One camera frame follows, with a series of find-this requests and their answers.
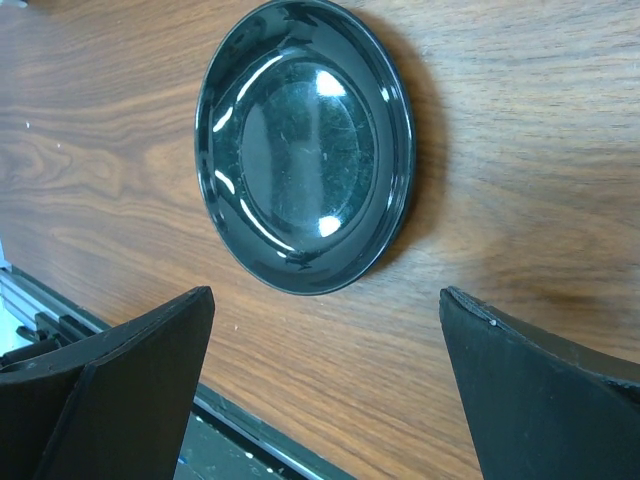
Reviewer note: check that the aluminium rail frame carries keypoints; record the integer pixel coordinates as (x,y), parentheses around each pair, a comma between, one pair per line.
(31,313)

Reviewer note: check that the black glossy plate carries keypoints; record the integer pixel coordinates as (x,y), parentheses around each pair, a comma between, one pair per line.
(305,146)

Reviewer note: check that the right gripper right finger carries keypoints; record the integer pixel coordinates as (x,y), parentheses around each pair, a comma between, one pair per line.
(539,406)

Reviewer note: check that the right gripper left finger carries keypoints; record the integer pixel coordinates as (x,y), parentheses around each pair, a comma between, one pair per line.
(112,406)

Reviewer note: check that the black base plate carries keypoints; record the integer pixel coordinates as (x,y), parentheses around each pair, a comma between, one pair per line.
(224,441)

